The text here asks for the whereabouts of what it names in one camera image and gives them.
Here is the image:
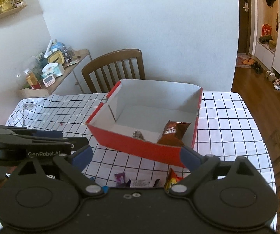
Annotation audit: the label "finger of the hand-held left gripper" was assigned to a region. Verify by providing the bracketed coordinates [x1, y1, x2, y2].
[33, 137, 89, 152]
[9, 130, 64, 139]

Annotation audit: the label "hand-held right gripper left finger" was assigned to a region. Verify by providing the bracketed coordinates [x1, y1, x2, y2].
[12, 146, 105, 197]

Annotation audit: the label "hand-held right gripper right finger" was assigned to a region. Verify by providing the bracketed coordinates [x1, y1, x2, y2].
[166, 146, 262, 197]

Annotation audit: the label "orange yellow snack packet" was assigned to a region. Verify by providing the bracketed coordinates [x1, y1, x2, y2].
[164, 168, 185, 193]

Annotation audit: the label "red cardboard box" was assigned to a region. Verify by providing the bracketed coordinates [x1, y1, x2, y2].
[86, 79, 203, 168]

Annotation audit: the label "brown snack packet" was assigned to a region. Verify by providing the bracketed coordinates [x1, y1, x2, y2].
[156, 120, 192, 147]

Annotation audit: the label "purple wrapped candy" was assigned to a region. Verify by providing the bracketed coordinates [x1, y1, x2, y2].
[114, 173, 126, 184]

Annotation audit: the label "checked white tablecloth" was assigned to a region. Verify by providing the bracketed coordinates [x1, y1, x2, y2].
[5, 91, 277, 232]

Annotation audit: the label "dark packet with white label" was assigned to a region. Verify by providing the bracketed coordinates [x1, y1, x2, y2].
[127, 179, 160, 189]

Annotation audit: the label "white kitchen timer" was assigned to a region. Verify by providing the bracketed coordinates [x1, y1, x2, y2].
[42, 75, 56, 87]

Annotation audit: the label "orange drink bottle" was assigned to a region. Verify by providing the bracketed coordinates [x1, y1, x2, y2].
[24, 69, 41, 90]

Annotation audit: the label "pale green tissue pack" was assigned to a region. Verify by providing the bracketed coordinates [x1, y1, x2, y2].
[41, 63, 65, 77]

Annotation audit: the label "yellow desk clock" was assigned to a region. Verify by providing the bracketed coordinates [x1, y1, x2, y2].
[48, 50, 65, 65]

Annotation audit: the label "wooden side table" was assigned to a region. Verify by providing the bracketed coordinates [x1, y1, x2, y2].
[18, 49, 93, 98]

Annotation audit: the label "white tube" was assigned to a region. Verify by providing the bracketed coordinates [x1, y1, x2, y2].
[44, 38, 57, 58]

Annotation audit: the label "blue round container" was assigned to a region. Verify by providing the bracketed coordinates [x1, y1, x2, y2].
[52, 41, 70, 53]

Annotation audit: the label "patterned door rug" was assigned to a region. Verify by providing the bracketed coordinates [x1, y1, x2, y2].
[235, 53, 250, 68]

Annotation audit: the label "dark shoes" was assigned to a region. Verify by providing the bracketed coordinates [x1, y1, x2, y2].
[252, 62, 264, 74]

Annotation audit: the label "low white cabinet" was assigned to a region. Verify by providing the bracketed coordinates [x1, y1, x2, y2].
[253, 41, 276, 72]

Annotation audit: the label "dark green bag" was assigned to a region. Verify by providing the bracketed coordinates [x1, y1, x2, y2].
[258, 35, 273, 45]

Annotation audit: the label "dark brown door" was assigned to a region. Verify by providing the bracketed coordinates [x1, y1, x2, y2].
[236, 0, 253, 54]

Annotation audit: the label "red ornament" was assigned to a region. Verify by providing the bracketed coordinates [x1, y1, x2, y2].
[261, 23, 272, 38]

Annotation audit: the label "wooden wall shelf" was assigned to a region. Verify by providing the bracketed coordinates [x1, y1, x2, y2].
[0, 4, 29, 30]

